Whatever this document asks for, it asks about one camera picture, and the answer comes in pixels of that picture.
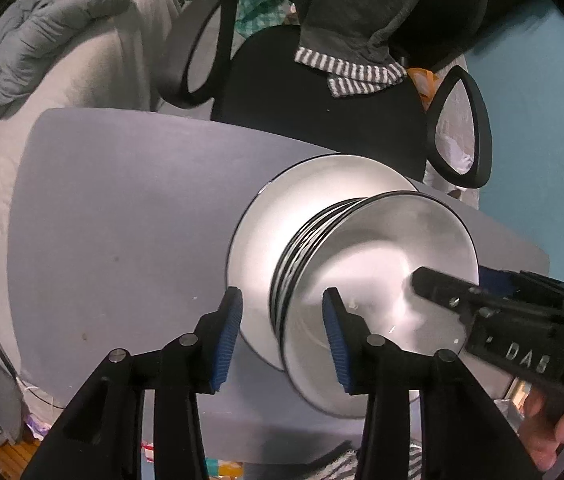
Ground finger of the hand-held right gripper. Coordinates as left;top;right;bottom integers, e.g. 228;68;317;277
478;266;528;297
411;266;485;328

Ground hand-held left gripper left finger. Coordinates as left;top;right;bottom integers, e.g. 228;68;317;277
19;286;244;480

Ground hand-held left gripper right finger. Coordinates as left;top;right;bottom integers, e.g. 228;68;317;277
322;287;533;480

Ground white plate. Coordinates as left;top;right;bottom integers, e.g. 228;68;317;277
225;154;420;373

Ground person's right hand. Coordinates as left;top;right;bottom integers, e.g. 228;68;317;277
517;390;564;471

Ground wooden board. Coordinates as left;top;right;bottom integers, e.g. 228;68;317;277
507;377;534;406

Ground person's striped trousers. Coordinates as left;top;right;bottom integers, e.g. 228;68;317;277
307;442;425;480

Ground white crumpled bag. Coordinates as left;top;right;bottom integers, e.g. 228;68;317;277
437;135;475;172

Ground orange bag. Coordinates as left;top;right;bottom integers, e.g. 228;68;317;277
407;67;438;107

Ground grey white striped cloth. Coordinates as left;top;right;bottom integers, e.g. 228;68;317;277
294;46;408;98

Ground black office chair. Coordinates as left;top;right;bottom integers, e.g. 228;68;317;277
154;0;493;191

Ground grey sheeted mattress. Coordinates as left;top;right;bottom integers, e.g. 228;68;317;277
0;0;183;376

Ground grey hoodie with striped cuff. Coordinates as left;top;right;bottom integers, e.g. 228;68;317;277
289;0;415;68

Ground grey duvet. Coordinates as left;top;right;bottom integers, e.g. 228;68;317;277
0;0;135;448

